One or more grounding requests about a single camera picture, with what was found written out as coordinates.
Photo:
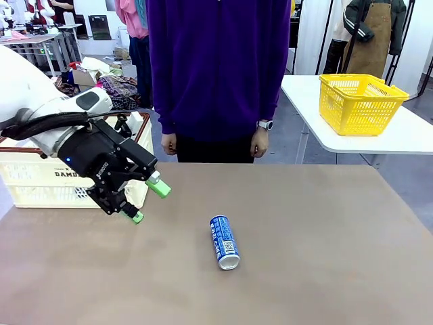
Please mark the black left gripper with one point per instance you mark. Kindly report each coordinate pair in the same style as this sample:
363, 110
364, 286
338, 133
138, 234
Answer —
88, 155

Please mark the blue Pocari Sweat can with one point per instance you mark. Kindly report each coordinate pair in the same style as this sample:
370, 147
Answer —
223, 240

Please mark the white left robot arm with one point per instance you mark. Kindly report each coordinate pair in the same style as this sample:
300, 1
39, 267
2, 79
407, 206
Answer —
20, 88

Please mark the person's left forearm purple sleeve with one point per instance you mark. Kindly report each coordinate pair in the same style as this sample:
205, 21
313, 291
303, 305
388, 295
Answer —
272, 101

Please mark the person's right forearm purple sleeve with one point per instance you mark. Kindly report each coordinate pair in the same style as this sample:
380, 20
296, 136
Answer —
167, 111

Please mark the cream basket with brown rim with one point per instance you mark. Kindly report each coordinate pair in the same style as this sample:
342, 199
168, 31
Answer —
34, 199

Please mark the yellow plastic basket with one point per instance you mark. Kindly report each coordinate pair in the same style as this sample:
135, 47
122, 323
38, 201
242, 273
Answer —
341, 111

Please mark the person's right hand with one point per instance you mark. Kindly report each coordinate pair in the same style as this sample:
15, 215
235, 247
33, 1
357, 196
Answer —
170, 145

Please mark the person's left hand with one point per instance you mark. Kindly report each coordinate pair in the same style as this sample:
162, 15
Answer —
260, 144

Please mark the colourful clothes pile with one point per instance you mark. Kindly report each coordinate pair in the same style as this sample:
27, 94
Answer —
118, 86

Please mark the brown cardboard box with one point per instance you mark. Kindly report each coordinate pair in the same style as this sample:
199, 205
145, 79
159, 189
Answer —
81, 78

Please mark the white crumpled cloth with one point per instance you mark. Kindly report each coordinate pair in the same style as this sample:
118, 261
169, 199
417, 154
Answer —
96, 64

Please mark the person in purple sweater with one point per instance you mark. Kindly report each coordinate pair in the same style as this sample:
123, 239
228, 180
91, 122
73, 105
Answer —
216, 67

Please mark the white wrist watch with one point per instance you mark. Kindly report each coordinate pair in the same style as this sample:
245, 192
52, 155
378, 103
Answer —
265, 125

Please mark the black framed panel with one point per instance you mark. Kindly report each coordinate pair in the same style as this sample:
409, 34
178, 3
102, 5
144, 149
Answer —
81, 28
100, 27

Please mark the grey background desk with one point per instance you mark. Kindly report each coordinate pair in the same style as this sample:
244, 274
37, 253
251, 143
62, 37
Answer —
50, 40

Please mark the pink jacketed standing figure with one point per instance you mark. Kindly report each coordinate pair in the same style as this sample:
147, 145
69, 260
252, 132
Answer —
130, 20

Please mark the background person in black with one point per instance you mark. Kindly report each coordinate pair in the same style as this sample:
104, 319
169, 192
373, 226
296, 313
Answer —
64, 10

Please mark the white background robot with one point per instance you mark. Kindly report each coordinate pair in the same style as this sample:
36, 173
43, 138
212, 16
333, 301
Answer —
6, 15

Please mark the small white floor box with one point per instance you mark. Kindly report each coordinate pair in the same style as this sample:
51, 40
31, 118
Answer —
291, 60

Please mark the white hanging curtain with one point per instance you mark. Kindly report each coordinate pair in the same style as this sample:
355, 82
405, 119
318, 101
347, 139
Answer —
308, 34

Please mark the yellow garment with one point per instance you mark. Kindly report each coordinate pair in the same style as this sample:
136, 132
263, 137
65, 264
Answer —
293, 8

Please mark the black rack pole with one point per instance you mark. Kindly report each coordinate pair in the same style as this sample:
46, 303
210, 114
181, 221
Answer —
399, 40
324, 37

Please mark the cream topped mannequin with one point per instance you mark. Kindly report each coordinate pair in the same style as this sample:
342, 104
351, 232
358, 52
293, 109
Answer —
338, 34

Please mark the mannequin with brown apron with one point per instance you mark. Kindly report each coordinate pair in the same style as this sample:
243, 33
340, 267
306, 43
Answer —
370, 37

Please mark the white side table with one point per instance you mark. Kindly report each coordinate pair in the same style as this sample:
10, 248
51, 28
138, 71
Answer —
406, 135

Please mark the black slanted stand pole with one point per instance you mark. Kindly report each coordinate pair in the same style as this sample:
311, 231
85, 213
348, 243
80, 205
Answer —
427, 76

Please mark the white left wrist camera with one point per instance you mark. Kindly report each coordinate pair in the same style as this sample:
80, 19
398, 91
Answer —
91, 100

